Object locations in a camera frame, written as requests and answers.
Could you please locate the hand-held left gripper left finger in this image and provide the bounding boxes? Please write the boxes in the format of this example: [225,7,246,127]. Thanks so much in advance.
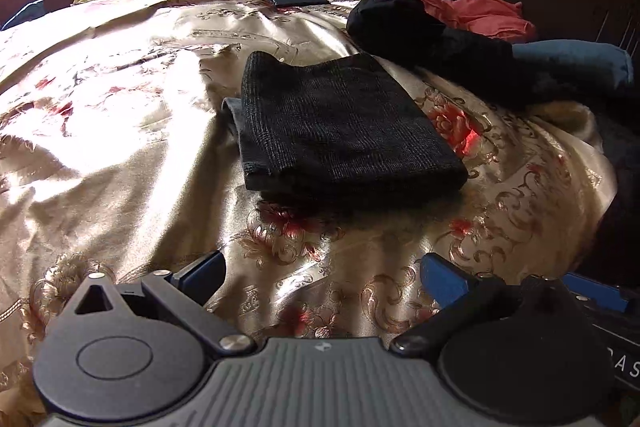
[75,251,256,354]

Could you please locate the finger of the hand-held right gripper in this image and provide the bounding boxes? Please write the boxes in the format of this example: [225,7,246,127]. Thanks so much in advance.
[562,272,631,314]

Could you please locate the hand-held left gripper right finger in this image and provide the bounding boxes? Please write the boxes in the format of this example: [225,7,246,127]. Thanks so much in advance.
[391,253,581,354]

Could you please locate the black pants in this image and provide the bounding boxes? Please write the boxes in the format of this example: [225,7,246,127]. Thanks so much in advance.
[222,51,469,198]

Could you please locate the gold floral bedspread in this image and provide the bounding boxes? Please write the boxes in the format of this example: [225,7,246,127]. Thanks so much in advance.
[0,0,618,427]

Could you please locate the blue jeans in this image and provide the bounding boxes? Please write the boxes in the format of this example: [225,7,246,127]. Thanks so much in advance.
[512,39,635,90]

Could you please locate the black fuzzy garment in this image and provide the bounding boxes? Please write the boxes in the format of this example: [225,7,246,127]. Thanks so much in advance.
[346,0,533,105]

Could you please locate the coral red garment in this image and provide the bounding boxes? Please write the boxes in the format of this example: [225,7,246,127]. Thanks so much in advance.
[356,0,537,42]

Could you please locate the dark blue cloth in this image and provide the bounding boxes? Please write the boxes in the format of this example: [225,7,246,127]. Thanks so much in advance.
[0,0,47,32]

